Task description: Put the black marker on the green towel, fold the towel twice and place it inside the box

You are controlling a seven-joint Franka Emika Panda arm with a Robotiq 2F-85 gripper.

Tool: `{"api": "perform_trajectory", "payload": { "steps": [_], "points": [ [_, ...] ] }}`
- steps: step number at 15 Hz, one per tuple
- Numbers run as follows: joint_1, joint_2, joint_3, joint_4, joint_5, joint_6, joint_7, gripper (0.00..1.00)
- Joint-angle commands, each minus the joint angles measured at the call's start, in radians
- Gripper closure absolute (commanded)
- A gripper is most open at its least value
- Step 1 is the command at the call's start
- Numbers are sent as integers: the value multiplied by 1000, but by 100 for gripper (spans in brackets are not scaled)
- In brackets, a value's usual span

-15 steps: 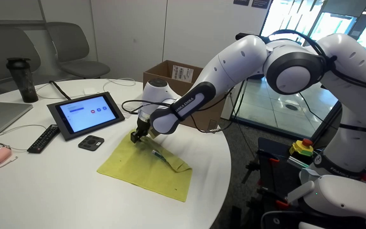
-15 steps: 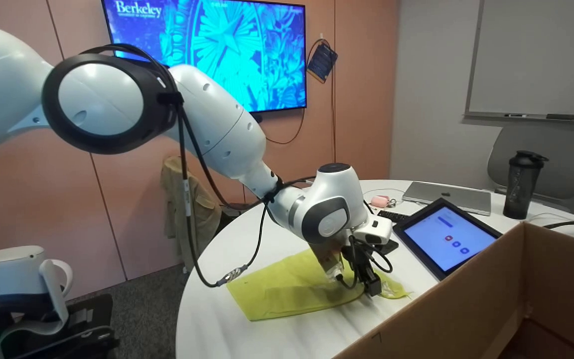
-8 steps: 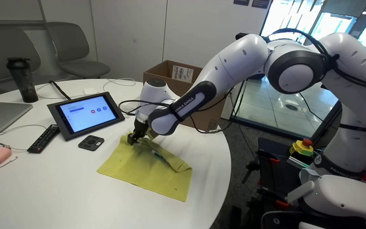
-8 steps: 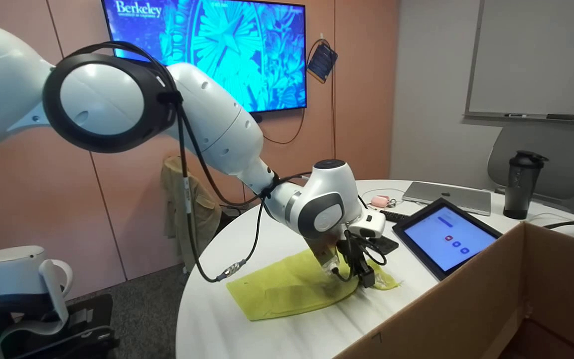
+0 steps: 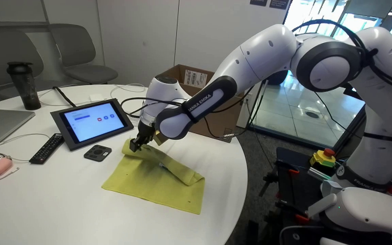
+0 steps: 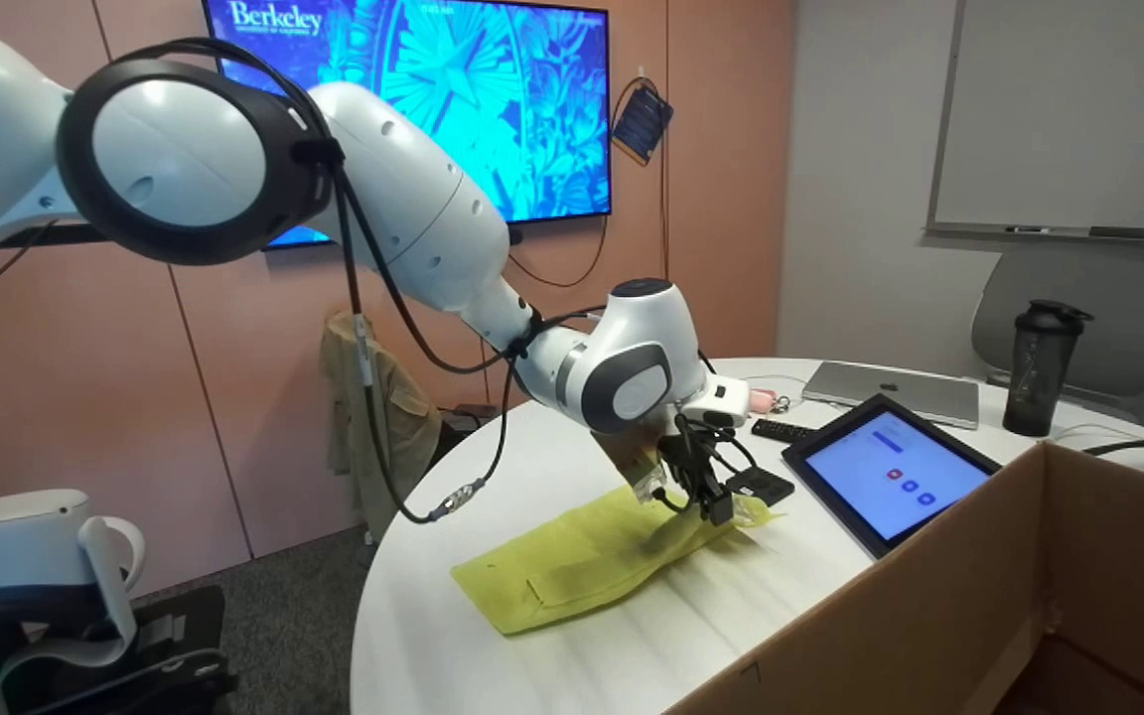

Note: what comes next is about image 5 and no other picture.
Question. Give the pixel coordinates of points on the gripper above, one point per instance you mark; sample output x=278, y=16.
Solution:
x=146, y=128

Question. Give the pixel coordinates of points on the black remote control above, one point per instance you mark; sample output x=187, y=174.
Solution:
x=47, y=148

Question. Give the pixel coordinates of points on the yellow emergency stop button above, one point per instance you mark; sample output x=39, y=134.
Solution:
x=323, y=159

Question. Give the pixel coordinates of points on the cardboard box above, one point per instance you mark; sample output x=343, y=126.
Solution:
x=216, y=119

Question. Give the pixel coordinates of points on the black shaker bottle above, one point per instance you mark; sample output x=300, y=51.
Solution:
x=26, y=88

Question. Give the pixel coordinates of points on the black tablet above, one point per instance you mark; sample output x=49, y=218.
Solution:
x=92, y=122

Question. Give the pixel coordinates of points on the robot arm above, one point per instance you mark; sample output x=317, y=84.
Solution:
x=257, y=58

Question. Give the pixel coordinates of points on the white charger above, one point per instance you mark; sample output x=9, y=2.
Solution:
x=98, y=97

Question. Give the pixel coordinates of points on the black round-buttoned puck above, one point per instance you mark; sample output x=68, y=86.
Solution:
x=97, y=152

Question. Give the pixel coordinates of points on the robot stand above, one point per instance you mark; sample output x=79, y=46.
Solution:
x=294, y=190

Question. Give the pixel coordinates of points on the dark wall sign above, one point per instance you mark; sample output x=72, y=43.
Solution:
x=279, y=3
x=258, y=2

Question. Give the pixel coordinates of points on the grey chair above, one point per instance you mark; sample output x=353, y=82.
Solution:
x=5, y=58
x=80, y=64

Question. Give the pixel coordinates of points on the green towel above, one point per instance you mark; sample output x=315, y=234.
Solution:
x=155, y=183

